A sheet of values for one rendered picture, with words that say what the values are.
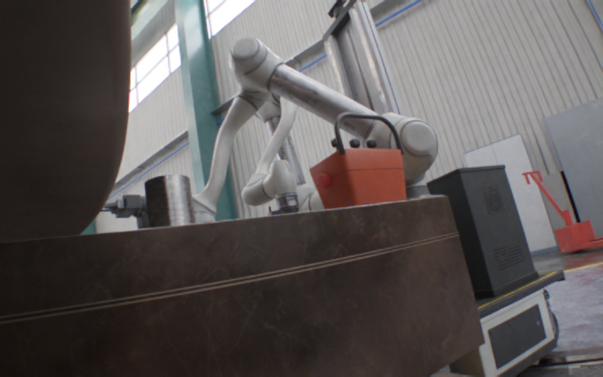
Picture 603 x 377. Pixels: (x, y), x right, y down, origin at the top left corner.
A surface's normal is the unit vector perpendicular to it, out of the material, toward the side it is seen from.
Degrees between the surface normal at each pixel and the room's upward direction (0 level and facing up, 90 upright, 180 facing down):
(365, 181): 97
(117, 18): 153
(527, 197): 90
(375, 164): 97
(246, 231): 90
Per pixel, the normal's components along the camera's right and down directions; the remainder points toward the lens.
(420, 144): 0.01, -0.17
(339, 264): 0.48, -0.29
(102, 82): 0.21, 0.95
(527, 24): -0.61, -0.05
